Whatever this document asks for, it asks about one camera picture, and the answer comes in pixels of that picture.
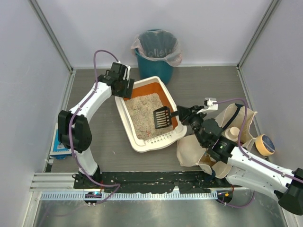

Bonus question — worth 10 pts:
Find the black litter scoop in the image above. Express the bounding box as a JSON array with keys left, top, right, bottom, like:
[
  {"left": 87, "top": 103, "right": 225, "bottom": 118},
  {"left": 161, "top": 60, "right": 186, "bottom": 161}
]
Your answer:
[{"left": 153, "top": 106, "right": 178, "bottom": 129}]

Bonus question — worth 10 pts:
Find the white orange litter box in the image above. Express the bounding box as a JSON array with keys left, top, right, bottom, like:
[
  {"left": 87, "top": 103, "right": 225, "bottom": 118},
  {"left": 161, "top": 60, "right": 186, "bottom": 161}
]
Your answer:
[{"left": 115, "top": 76, "right": 187, "bottom": 153}]

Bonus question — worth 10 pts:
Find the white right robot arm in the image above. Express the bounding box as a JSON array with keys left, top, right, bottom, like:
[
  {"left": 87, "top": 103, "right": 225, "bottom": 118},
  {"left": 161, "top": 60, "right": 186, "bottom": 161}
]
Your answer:
[{"left": 172, "top": 103, "right": 303, "bottom": 215}]

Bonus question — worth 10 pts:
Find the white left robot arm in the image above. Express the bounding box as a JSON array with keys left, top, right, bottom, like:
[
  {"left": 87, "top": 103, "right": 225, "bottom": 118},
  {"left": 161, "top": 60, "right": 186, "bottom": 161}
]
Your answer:
[{"left": 58, "top": 62, "right": 134, "bottom": 185}]

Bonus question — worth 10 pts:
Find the cat litter sand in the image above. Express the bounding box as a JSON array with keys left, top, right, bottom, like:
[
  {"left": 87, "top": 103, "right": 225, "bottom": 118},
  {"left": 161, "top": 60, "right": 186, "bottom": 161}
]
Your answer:
[{"left": 125, "top": 93, "right": 173, "bottom": 140}]

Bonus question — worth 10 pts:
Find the blue white box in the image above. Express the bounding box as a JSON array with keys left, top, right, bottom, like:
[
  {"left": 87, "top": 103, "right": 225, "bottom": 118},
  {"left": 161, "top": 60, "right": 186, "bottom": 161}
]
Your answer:
[{"left": 49, "top": 129, "right": 71, "bottom": 159}]

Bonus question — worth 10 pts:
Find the teal trash bin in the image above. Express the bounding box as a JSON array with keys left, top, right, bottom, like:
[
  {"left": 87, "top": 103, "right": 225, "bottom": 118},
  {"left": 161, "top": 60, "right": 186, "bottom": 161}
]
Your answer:
[{"left": 134, "top": 29, "right": 176, "bottom": 85}]

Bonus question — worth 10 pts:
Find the beige canvas tote bag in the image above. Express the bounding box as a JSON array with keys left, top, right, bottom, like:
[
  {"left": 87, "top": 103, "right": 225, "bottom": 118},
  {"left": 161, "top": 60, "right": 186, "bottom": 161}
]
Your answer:
[{"left": 177, "top": 104, "right": 257, "bottom": 179}]

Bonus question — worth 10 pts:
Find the clear plastic bin liner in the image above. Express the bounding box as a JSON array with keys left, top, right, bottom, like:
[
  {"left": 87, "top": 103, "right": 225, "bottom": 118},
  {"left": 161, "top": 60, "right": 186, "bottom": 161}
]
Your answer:
[{"left": 131, "top": 29, "right": 182, "bottom": 67}]

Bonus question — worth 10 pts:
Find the masking tape roll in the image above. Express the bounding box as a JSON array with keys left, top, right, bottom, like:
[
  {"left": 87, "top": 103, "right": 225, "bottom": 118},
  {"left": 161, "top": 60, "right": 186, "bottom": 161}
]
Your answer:
[{"left": 255, "top": 134, "right": 275, "bottom": 156}]

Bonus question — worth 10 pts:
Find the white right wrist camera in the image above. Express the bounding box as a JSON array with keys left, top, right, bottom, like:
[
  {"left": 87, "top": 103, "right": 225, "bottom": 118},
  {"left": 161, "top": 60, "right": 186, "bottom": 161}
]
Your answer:
[{"left": 197, "top": 97, "right": 218, "bottom": 114}]

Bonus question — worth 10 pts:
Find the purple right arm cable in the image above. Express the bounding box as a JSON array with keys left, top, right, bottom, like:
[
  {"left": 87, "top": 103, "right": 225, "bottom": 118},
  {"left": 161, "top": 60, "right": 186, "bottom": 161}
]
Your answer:
[{"left": 213, "top": 98, "right": 303, "bottom": 209}]

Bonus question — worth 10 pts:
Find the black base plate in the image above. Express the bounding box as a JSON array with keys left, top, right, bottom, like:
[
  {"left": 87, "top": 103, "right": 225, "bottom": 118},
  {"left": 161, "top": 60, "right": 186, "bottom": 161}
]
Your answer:
[{"left": 73, "top": 170, "right": 237, "bottom": 194}]

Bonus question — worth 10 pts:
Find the white slotted cable duct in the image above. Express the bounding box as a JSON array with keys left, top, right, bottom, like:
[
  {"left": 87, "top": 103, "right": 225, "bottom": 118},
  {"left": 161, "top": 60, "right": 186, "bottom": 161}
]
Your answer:
[{"left": 40, "top": 190, "right": 217, "bottom": 202}]

